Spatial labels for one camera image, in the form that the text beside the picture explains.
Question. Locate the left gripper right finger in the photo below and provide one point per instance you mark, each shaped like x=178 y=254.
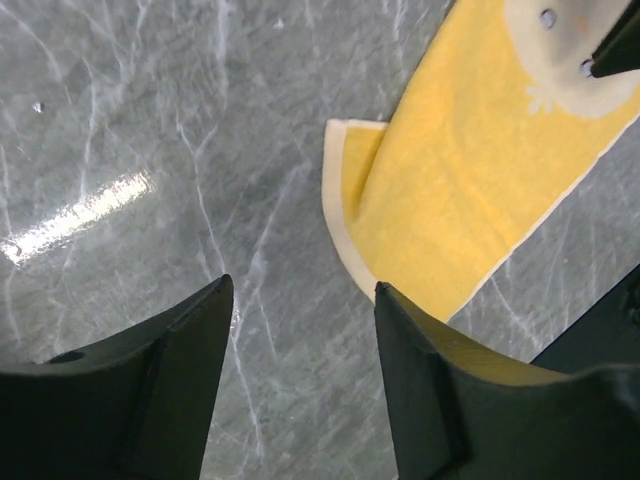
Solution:
x=460 y=410

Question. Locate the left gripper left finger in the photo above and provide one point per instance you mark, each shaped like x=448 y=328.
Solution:
x=135 y=405

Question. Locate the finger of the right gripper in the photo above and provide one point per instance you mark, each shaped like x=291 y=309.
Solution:
x=619 y=51

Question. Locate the yellow cream towel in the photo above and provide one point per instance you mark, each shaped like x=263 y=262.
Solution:
x=504 y=115

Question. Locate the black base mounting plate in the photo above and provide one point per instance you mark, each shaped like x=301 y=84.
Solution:
x=608 y=333

